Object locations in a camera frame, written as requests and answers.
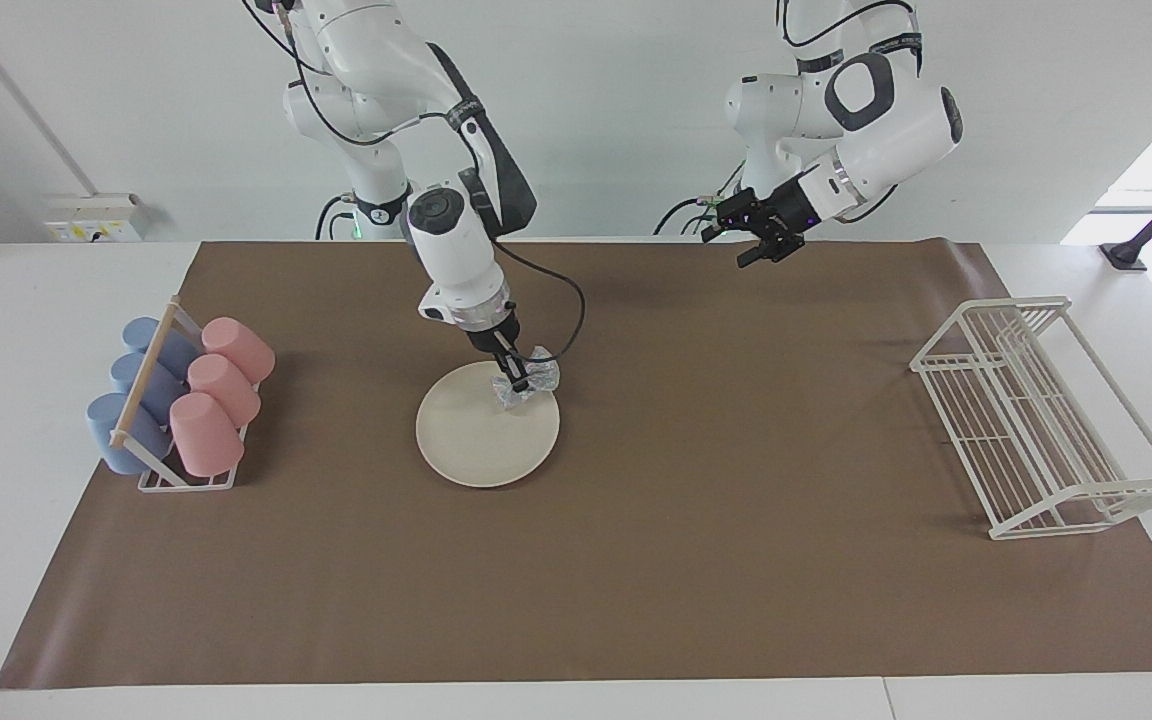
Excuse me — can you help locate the cream round plate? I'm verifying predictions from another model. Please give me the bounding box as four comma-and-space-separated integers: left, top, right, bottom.
415, 360, 561, 489

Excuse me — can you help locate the brown table mat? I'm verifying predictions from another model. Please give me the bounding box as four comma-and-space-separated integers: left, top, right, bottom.
0, 238, 1152, 691

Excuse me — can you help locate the pink plastic cup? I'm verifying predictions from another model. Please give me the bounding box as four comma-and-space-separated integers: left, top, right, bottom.
201, 317, 276, 386
186, 353, 263, 429
169, 391, 245, 479

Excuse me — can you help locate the blue plastic cup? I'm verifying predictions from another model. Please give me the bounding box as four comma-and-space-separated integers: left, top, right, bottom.
122, 317, 202, 381
110, 352, 187, 426
86, 392, 177, 476

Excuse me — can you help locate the cup rack with wooden bar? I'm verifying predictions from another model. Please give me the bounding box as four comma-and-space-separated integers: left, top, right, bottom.
108, 295, 262, 493

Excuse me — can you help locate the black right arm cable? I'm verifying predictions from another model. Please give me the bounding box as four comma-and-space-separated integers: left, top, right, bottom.
241, 0, 587, 366

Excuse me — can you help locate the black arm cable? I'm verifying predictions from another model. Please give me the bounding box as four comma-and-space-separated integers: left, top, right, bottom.
776, 0, 922, 51
241, 0, 587, 366

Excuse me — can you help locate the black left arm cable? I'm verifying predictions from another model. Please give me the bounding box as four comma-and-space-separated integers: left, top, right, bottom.
776, 0, 922, 51

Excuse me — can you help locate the white wall socket box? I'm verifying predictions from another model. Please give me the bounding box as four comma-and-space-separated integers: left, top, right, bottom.
43, 193, 150, 244

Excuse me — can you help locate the white wire dish rack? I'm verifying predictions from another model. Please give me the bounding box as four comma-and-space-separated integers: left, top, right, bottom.
910, 295, 1152, 542

